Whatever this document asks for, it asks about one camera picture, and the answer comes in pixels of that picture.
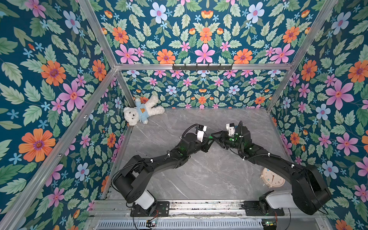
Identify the white teddy bear blue shirt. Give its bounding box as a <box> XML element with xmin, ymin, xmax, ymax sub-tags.
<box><xmin>123</xmin><ymin>95</ymin><xmax>165</xmax><ymax>126</ymax></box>

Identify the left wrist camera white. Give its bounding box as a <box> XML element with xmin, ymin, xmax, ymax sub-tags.
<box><xmin>196</xmin><ymin>125</ymin><xmax>207</xmax><ymax>142</ymax></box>

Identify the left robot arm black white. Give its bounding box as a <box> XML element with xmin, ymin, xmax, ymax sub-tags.
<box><xmin>112</xmin><ymin>124</ymin><xmax>212</xmax><ymax>212</ymax></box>

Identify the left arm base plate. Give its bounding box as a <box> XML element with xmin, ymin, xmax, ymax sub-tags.
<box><xmin>130</xmin><ymin>201</ymin><xmax>170</xmax><ymax>217</ymax></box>

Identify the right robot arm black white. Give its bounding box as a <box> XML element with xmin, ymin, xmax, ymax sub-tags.
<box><xmin>209</xmin><ymin>121</ymin><xmax>332</xmax><ymax>215</ymax></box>

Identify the white ventilation grille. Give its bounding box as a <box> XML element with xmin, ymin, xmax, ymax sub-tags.
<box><xmin>96</xmin><ymin>219</ymin><xmax>263</xmax><ymax>230</ymax></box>

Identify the black hook rail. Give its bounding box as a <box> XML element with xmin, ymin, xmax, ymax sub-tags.
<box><xmin>172</xmin><ymin>64</ymin><xmax>233</xmax><ymax>71</ymax></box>

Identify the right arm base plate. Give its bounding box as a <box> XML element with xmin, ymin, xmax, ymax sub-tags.
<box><xmin>241</xmin><ymin>200</ymin><xmax>285</xmax><ymax>216</ymax></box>

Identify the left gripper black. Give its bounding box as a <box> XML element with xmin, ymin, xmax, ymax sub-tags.
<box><xmin>184</xmin><ymin>136</ymin><xmax>214</xmax><ymax>157</ymax></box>

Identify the beige round clock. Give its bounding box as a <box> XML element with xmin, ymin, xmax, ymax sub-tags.
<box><xmin>260</xmin><ymin>168</ymin><xmax>286</xmax><ymax>188</ymax></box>

